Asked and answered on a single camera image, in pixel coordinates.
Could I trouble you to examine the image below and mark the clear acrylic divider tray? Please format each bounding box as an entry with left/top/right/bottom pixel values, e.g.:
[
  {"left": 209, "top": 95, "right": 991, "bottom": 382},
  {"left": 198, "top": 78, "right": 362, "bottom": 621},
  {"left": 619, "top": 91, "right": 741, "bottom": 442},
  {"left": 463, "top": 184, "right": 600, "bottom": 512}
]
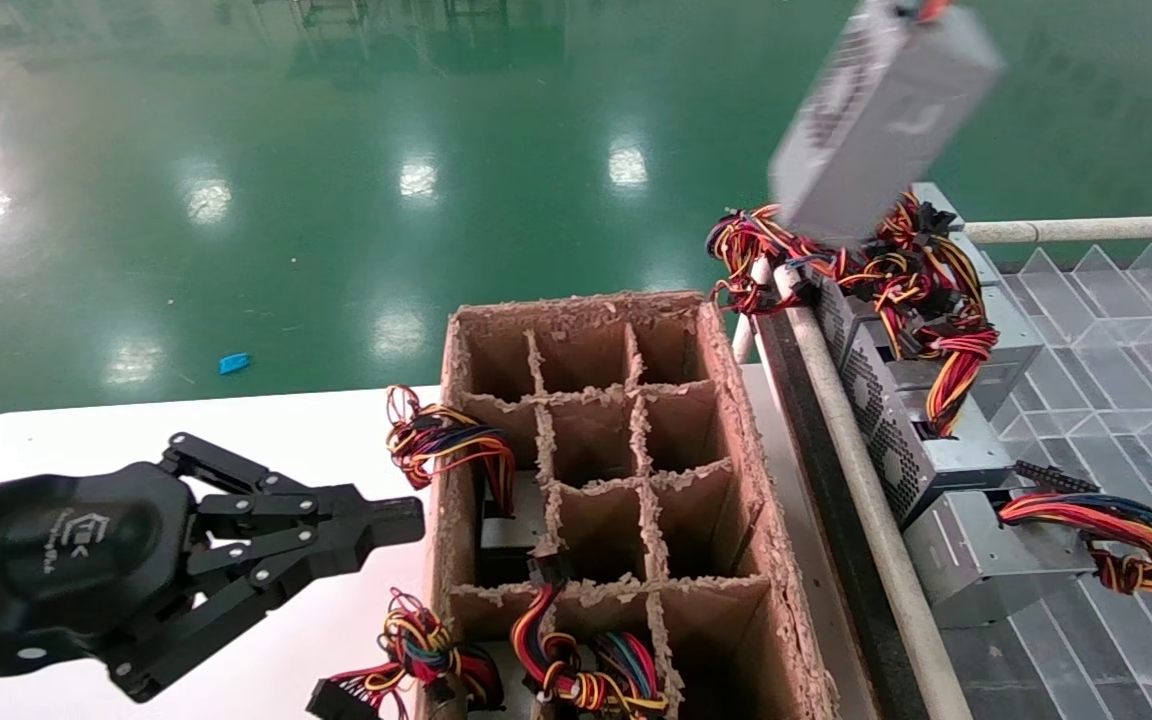
[{"left": 941, "top": 240, "right": 1152, "bottom": 720}]

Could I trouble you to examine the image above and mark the black cart mat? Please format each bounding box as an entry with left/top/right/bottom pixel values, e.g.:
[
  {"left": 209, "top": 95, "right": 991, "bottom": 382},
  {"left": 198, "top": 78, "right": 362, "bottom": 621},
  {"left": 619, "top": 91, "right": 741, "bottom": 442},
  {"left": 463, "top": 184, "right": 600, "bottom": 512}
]
[{"left": 754, "top": 310, "right": 932, "bottom": 720}]

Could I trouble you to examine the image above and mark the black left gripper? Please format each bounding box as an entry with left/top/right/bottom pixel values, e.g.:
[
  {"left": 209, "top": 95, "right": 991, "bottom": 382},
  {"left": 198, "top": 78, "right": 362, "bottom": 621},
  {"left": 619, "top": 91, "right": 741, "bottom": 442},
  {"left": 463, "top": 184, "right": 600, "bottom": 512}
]
[{"left": 0, "top": 432, "right": 425, "bottom": 704}]

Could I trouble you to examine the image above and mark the coloured cable bundle left upper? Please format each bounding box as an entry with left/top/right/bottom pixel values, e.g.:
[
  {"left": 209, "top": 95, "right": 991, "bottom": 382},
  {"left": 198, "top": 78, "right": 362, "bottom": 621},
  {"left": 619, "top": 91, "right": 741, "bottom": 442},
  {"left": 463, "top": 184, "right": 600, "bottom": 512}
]
[{"left": 384, "top": 385, "right": 549, "bottom": 586}]

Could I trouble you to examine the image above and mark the brown cardboard divider box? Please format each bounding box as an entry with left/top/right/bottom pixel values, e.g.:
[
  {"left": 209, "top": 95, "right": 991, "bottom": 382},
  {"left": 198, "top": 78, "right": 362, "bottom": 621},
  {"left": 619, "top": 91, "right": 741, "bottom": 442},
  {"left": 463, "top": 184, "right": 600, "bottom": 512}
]
[{"left": 414, "top": 290, "right": 842, "bottom": 720}]

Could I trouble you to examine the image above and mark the coloured cable bundle left lower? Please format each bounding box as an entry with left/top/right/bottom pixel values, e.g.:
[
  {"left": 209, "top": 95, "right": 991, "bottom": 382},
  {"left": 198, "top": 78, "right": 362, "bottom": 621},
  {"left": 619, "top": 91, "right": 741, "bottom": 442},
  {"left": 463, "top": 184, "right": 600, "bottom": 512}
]
[{"left": 306, "top": 588, "right": 505, "bottom": 720}]

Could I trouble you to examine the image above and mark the coloured cable bundle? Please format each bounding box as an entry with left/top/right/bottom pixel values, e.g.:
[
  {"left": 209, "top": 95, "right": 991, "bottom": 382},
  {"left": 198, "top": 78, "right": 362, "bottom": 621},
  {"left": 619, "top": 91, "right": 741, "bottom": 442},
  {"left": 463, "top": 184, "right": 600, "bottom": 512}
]
[
  {"left": 306, "top": 588, "right": 505, "bottom": 720},
  {"left": 384, "top": 385, "right": 549, "bottom": 586}
]

